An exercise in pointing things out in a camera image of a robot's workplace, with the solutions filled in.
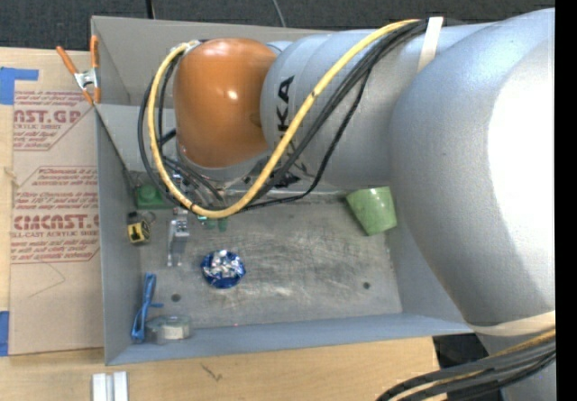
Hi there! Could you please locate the brown cardboard board red print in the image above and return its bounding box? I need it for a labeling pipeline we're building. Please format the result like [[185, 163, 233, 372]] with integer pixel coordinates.
[[0, 46, 107, 358]]

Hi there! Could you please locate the grey tape roll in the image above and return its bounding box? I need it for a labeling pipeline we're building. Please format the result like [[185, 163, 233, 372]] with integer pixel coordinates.
[[144, 314, 193, 345]]

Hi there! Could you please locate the pale green cup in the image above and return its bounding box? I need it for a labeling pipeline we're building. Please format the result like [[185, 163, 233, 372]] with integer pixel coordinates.
[[345, 186, 398, 237]]

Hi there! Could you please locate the blue shiny foil ball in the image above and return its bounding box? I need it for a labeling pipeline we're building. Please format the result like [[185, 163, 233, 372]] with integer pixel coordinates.
[[199, 249, 247, 290]]

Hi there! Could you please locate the yellow and black tape measure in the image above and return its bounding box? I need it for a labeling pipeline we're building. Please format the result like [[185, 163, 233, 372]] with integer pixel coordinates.
[[126, 210, 153, 246]]

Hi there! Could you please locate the green toy block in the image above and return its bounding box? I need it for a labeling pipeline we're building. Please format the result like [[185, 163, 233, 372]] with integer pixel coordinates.
[[133, 182, 164, 211]]

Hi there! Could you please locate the grey metal bin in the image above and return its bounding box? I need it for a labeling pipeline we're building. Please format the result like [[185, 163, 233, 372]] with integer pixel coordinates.
[[89, 14, 474, 367]]

